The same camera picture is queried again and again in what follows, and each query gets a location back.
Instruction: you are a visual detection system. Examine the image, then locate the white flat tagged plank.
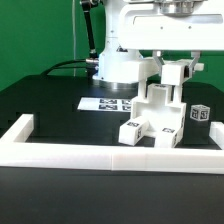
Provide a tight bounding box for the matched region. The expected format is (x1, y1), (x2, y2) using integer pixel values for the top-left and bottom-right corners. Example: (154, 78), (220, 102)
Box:
(78, 97), (131, 112)

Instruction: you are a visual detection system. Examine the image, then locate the white tagged block front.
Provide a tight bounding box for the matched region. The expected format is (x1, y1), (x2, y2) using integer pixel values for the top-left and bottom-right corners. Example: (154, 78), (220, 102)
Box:
(118, 116), (149, 146)

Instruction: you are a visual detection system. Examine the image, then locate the white chair seat part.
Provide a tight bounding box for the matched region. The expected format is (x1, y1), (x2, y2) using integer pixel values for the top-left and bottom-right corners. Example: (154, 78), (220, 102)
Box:
(130, 84), (186, 140)

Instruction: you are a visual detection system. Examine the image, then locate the white tagged cube right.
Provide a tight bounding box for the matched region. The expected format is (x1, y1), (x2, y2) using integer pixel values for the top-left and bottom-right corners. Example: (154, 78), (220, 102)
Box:
(190, 104), (210, 121)

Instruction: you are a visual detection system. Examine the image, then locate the black cable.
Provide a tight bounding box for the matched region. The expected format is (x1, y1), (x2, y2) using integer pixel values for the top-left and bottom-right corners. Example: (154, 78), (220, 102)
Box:
(40, 59), (98, 76)

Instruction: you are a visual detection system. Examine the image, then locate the white U-shaped border frame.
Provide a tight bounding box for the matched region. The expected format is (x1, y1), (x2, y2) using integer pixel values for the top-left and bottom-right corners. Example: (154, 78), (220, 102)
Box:
(0, 114), (224, 174)

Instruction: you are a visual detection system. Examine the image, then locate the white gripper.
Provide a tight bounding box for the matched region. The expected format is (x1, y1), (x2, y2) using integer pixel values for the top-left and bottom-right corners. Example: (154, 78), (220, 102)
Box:
(118, 0), (224, 78)

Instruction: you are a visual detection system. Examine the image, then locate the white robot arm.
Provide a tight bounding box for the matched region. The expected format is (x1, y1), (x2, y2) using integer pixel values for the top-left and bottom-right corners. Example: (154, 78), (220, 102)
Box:
(95, 0), (224, 84)

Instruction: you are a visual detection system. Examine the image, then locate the white chair back part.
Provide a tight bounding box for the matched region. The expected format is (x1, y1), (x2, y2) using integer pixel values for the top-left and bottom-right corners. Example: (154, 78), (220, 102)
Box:
(123, 59), (205, 104)

